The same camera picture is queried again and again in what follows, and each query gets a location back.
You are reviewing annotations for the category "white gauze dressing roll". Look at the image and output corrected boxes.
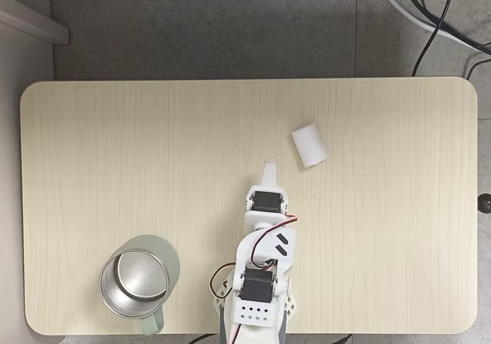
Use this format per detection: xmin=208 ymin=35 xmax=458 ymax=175
xmin=290 ymin=121 xmax=328 ymax=169

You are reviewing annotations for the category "grey-green metal cup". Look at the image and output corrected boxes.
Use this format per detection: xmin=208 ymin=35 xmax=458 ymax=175
xmin=98 ymin=234 xmax=181 ymax=336

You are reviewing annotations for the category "white ledge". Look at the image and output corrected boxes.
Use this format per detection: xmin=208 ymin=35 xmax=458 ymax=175
xmin=0 ymin=0 xmax=71 ymax=46

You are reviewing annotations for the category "red black servo wire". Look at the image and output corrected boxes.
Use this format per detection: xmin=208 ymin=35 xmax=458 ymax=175
xmin=248 ymin=214 xmax=300 ymax=272
xmin=208 ymin=262 xmax=236 ymax=296

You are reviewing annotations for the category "black cable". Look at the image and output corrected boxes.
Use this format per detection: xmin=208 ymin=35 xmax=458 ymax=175
xmin=397 ymin=0 xmax=491 ymax=50
xmin=412 ymin=0 xmax=452 ymax=78
xmin=186 ymin=333 xmax=220 ymax=344
xmin=465 ymin=59 xmax=491 ymax=81

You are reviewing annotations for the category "thick white cable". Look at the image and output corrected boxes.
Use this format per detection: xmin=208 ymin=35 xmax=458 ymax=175
xmin=375 ymin=0 xmax=491 ymax=55

